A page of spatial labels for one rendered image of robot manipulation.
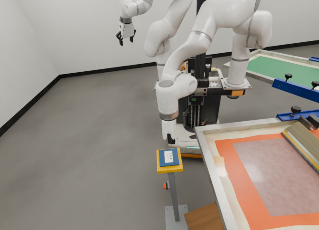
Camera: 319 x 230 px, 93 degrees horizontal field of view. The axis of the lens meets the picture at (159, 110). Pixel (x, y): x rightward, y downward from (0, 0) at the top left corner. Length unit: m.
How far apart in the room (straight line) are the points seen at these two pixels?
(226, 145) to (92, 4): 4.04
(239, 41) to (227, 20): 0.38
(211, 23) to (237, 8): 0.08
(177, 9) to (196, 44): 0.28
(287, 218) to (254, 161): 0.23
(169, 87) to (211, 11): 0.28
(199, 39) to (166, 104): 0.24
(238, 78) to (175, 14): 0.50
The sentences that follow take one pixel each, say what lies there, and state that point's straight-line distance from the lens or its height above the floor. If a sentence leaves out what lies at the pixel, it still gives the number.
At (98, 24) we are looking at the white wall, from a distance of 4.39.
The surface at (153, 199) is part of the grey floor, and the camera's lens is 1.79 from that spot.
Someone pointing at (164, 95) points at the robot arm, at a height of 1.38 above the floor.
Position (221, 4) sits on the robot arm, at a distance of 0.59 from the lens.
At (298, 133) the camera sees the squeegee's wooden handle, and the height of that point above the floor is 1.01.
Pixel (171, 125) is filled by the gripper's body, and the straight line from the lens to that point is 0.57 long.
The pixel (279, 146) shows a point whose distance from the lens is 1.01.
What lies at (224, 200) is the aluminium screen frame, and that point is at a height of 0.99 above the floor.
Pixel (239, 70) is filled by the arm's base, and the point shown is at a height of 1.24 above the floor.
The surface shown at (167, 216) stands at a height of 0.01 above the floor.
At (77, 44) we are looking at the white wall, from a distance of 4.70.
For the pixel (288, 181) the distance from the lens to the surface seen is 0.89.
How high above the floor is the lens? 1.65
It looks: 38 degrees down
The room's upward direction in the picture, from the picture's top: 9 degrees counter-clockwise
